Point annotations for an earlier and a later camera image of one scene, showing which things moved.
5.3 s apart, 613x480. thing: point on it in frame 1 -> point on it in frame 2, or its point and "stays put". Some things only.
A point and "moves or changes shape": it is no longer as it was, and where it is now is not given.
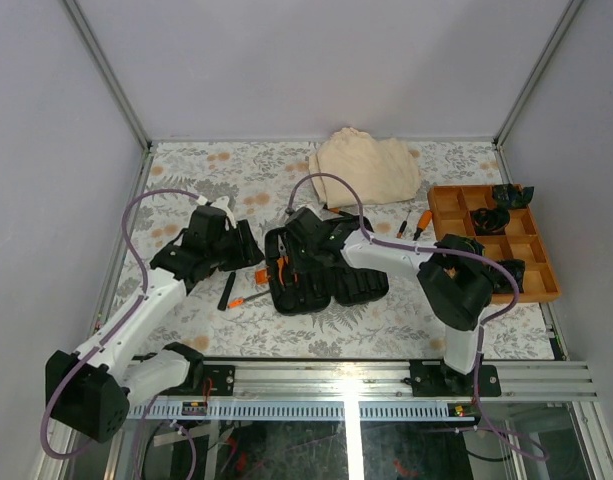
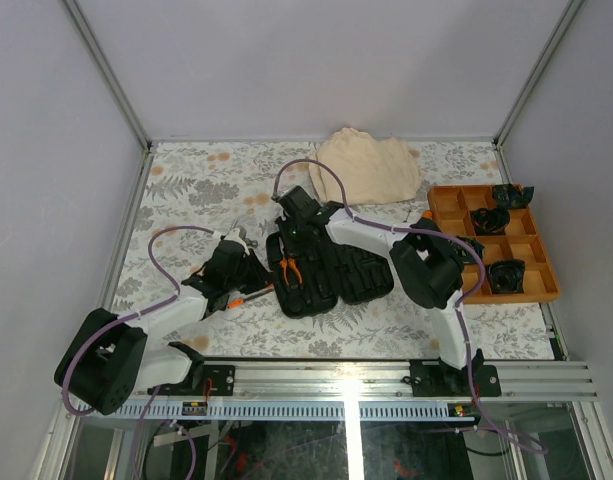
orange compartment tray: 451,209 stays put
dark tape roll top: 506,196 stays put
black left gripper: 249,251 -> 263,275
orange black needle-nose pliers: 283,257 moves or changes shape
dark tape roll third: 471,245 stays put
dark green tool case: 299,286 stays put
